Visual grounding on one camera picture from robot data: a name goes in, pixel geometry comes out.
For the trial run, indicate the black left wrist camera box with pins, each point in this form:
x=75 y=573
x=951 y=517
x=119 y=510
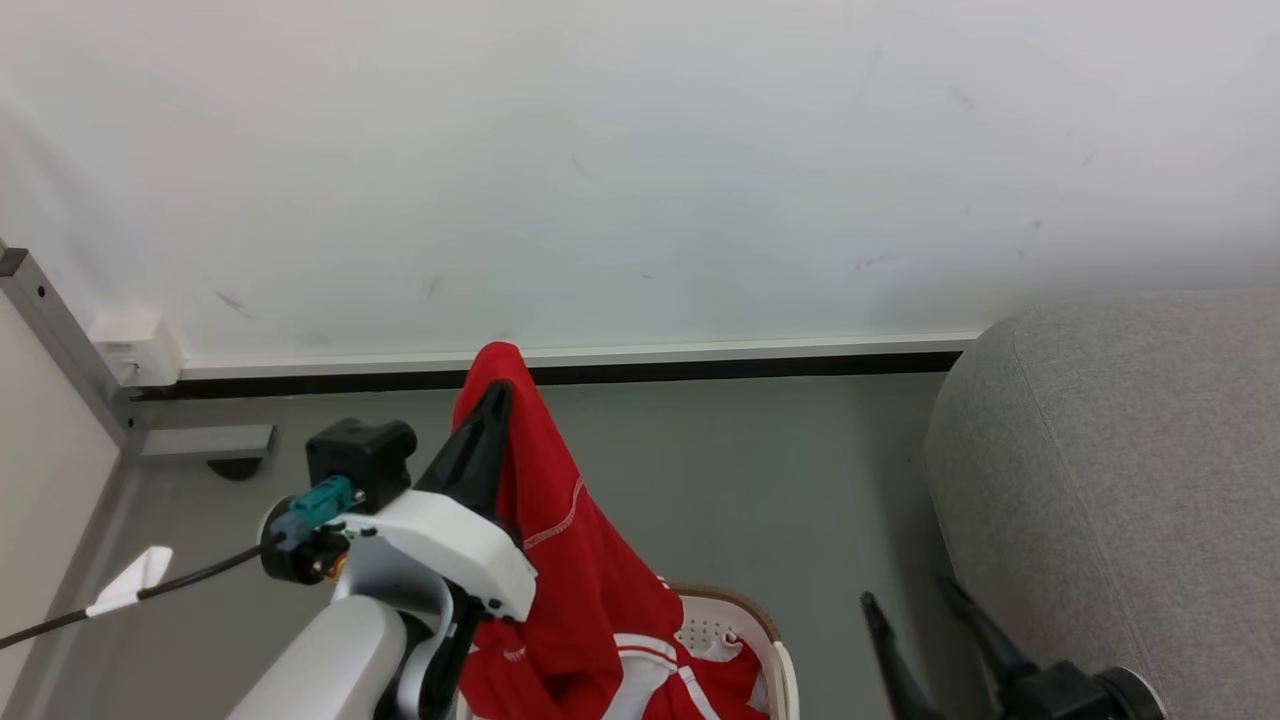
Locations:
x=360 y=455

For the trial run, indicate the white wall box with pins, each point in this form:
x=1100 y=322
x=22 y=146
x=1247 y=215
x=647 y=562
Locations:
x=135 y=345

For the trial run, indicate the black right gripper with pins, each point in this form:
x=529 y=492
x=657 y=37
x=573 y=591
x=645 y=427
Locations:
x=1070 y=695

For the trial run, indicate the beige partition panel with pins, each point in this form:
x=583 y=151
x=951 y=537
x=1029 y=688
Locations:
x=45 y=480

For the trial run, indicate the black partition foot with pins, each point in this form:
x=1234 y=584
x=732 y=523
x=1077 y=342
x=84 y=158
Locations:
x=235 y=468

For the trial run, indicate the grey metal frame leg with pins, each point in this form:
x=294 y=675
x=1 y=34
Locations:
x=70 y=345

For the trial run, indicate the grey fabric sofa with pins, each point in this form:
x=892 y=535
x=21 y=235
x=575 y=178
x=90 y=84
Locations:
x=1130 y=480

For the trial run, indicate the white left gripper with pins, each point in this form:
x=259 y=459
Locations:
x=450 y=545

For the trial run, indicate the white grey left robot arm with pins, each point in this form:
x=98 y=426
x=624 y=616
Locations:
x=335 y=660

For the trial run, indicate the red white-striped garment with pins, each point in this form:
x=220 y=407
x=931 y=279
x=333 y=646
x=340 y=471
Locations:
x=590 y=580

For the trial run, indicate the white perforated laundry basket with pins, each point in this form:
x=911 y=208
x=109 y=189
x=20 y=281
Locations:
x=775 y=650

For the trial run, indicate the white black baseboard strip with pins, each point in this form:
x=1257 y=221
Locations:
x=700 y=360

